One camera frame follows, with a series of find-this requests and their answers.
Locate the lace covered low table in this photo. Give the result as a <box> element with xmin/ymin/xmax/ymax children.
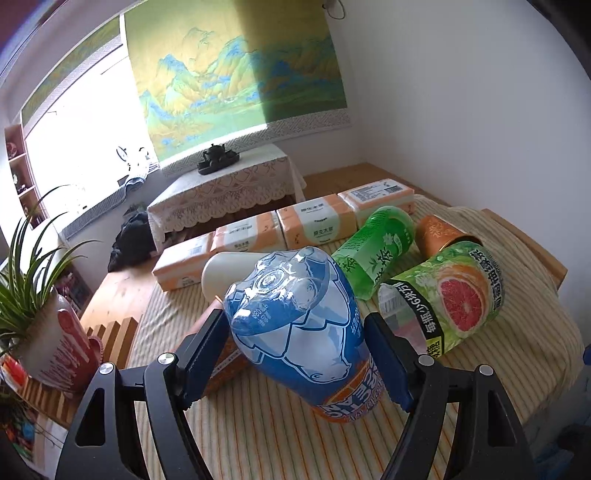
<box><xmin>147</xmin><ymin>144</ymin><xmax>307</xmax><ymax>251</ymax></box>

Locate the black teapot set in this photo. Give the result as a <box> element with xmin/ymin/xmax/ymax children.
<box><xmin>197</xmin><ymin>144</ymin><xmax>239</xmax><ymax>175</ymax></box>

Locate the tissue pack far right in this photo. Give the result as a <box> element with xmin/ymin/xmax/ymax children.
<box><xmin>339</xmin><ymin>179</ymin><xmax>415</xmax><ymax>228</ymax></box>

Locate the white radiator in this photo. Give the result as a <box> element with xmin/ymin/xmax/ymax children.
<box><xmin>59</xmin><ymin>172</ymin><xmax>153</xmax><ymax>240</ymax></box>

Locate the landscape painting curtain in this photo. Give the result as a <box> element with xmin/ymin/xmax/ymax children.
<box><xmin>122</xmin><ymin>1</ymin><xmax>351</xmax><ymax>168</ymax></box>

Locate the white wall shelf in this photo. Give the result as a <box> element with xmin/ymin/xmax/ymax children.
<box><xmin>1</xmin><ymin>121</ymin><xmax>47</xmax><ymax>235</ymax></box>

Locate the blue orange Arctic Ocean cup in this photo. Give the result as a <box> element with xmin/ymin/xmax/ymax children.
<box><xmin>223</xmin><ymin>247</ymin><xmax>384</xmax><ymax>423</ymax></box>

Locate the tissue pack far left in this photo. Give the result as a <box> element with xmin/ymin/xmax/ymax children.
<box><xmin>152</xmin><ymin>232</ymin><xmax>213</xmax><ymax>291</ymax></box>

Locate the orange paper cup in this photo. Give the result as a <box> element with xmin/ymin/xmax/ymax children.
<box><xmin>176</xmin><ymin>296</ymin><xmax>249</xmax><ymax>397</ymax></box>

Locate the striped table cloth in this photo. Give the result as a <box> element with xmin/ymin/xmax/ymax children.
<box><xmin>124</xmin><ymin>193</ymin><xmax>585</xmax><ymax>480</ymax></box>

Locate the wooden slatted plant stand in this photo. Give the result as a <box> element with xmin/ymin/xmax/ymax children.
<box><xmin>1</xmin><ymin>317</ymin><xmax>138</xmax><ymax>429</ymax></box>

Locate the tissue pack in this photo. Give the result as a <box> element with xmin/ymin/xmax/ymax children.
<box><xmin>152</xmin><ymin>232</ymin><xmax>213</xmax><ymax>291</ymax></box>
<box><xmin>211</xmin><ymin>211</ymin><xmax>287</xmax><ymax>254</ymax></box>
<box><xmin>276</xmin><ymin>194</ymin><xmax>358</xmax><ymax>250</ymax></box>
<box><xmin>339</xmin><ymin>179</ymin><xmax>415</xmax><ymax>228</ymax></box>

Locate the small orange patterned cup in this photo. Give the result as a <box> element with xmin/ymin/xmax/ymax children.
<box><xmin>415</xmin><ymin>215</ymin><xmax>482</xmax><ymax>259</ymax></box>

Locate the red white flower pot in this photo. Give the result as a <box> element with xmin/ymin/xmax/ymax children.
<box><xmin>12</xmin><ymin>291</ymin><xmax>97</xmax><ymax>393</ymax></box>

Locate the green tea cup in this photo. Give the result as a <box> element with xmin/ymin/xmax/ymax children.
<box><xmin>332</xmin><ymin>206</ymin><xmax>415</xmax><ymax>301</ymax></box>

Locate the black bag on platform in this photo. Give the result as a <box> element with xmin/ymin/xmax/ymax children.
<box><xmin>107</xmin><ymin>210</ymin><xmax>156</xmax><ymax>273</ymax></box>

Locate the grapefruit label cup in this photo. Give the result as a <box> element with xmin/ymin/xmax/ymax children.
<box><xmin>377</xmin><ymin>241</ymin><xmax>505</xmax><ymax>358</ymax></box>

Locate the green spider plant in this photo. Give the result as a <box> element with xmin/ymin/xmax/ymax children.
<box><xmin>1</xmin><ymin>201</ymin><xmax>89</xmax><ymax>354</ymax></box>

